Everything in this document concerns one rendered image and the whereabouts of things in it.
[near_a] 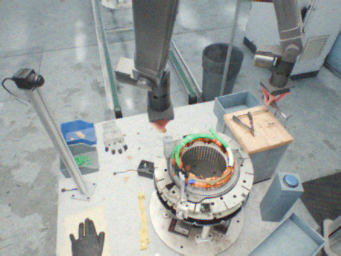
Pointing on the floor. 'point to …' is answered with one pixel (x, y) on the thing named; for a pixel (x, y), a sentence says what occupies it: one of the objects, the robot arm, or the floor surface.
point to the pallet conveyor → (113, 72)
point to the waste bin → (209, 84)
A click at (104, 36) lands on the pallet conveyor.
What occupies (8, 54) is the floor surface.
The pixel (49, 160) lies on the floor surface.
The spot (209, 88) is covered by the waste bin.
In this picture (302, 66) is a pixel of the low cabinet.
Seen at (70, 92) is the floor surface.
